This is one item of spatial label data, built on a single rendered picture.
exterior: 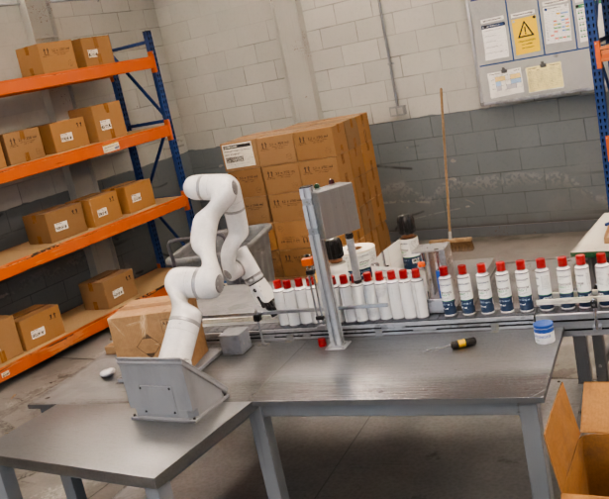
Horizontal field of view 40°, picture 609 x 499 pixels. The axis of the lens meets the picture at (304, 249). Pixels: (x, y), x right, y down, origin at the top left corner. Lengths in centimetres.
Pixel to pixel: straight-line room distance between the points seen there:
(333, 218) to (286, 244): 401
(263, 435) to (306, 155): 411
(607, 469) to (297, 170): 524
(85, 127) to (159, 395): 480
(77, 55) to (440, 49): 324
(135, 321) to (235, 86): 587
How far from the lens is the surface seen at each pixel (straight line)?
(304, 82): 852
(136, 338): 347
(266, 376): 325
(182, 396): 299
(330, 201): 322
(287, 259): 728
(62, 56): 747
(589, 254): 427
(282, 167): 707
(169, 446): 289
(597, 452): 210
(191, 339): 311
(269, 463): 320
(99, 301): 760
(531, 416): 279
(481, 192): 797
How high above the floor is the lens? 199
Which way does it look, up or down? 13 degrees down
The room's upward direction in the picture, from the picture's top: 12 degrees counter-clockwise
